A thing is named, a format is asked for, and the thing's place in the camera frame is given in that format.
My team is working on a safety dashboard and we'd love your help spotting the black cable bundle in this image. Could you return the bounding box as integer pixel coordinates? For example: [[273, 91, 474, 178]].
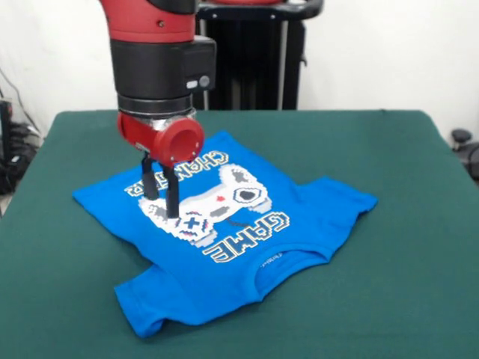
[[0, 123, 43, 195]]

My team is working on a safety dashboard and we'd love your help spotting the blue printed shirt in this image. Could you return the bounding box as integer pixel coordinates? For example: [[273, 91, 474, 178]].
[[71, 130, 379, 340]]

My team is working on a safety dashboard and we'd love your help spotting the grey chair base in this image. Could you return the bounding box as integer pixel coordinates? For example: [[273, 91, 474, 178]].
[[450, 128, 479, 184]]

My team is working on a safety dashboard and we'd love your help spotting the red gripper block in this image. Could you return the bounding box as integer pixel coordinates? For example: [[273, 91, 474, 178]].
[[117, 111, 206, 220]]

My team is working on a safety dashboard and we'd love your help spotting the dark green table cloth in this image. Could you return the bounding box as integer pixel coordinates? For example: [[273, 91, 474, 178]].
[[0, 109, 479, 359]]

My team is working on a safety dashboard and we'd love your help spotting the black upright stand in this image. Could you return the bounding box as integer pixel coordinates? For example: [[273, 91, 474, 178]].
[[0, 99, 14, 168]]

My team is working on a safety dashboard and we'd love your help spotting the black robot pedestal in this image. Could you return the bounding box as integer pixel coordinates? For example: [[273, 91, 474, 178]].
[[192, 0, 325, 111]]

